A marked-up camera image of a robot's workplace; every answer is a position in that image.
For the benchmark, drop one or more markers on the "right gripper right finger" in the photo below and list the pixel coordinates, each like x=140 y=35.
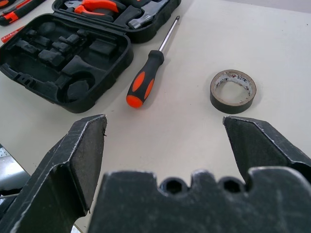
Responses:
x=262 y=145

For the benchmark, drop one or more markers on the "orange black pliers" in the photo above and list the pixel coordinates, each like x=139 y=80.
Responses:
x=85 y=8

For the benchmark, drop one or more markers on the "black plastic tool case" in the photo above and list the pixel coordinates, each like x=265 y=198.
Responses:
x=29 y=72

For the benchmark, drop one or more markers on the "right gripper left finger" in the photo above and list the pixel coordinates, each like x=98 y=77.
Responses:
x=48 y=174

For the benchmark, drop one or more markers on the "black orange utility knife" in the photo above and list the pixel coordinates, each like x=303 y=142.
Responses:
x=11 y=17

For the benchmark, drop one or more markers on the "black orange Phillips screwdriver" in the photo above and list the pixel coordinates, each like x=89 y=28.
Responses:
x=142 y=82

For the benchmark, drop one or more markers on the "black electrical tape roll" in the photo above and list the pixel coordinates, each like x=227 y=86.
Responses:
x=218 y=99

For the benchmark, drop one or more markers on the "grey perforated metal frame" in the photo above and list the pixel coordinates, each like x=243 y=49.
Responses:
x=12 y=170

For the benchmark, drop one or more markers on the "hammer head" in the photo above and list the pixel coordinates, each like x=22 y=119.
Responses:
x=145 y=14

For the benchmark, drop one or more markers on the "orange test pen screwdriver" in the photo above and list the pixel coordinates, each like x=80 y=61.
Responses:
x=12 y=35

